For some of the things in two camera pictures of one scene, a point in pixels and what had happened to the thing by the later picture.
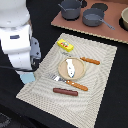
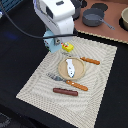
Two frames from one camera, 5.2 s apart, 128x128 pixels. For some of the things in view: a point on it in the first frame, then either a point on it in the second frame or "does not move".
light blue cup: x=28 y=77 -> x=50 y=42
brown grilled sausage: x=65 y=91 does not move
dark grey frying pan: x=93 y=17 does not move
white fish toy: x=70 y=68 does not move
